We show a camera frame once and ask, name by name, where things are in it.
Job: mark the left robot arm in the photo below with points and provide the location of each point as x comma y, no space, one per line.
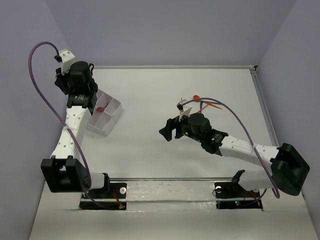
67,170

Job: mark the dark blue plastic chopstick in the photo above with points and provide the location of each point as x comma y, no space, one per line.
200,107

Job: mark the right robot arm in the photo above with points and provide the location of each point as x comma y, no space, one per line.
283,168

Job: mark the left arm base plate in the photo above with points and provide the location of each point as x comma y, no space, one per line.
112,200

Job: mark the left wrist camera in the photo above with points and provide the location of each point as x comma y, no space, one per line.
66,58

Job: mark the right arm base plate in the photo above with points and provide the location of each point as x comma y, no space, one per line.
231,196

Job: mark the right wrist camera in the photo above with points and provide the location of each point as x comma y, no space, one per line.
184,109

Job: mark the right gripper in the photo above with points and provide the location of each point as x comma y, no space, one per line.
172,123

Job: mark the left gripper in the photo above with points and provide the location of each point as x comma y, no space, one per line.
61,83

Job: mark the aluminium table rail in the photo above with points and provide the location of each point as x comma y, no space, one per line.
267,117

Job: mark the teal plastic chopstick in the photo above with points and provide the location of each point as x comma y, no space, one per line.
212,102

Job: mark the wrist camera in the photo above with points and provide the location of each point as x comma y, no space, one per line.
184,109
66,58

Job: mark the white divided organizer tray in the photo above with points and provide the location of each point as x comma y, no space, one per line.
103,123

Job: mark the orange plastic spoon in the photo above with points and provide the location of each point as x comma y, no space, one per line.
197,99

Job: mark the orange purple spoon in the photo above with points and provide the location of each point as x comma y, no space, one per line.
101,109

